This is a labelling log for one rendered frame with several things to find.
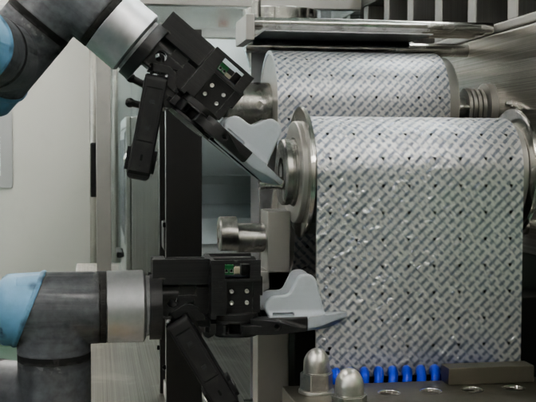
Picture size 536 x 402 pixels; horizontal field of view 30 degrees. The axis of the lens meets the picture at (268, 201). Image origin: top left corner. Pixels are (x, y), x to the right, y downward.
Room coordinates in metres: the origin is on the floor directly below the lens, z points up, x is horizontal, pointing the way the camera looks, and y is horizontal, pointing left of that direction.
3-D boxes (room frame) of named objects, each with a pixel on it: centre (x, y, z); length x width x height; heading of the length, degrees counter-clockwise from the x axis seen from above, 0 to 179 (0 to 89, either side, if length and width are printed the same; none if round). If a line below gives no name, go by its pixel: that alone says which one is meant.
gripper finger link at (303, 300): (1.06, -0.04, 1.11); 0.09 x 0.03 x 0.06; 99
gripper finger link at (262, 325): (1.04, 0.00, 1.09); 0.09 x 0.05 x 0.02; 99
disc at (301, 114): (1.13, -0.04, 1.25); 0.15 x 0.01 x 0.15; 10
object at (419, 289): (1.09, -0.17, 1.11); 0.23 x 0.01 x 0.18; 100
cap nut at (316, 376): (1.00, -0.05, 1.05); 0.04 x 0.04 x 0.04
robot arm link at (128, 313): (1.04, 0.15, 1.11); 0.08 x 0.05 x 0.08; 10
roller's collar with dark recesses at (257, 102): (1.38, 0.03, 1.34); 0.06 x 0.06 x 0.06; 10
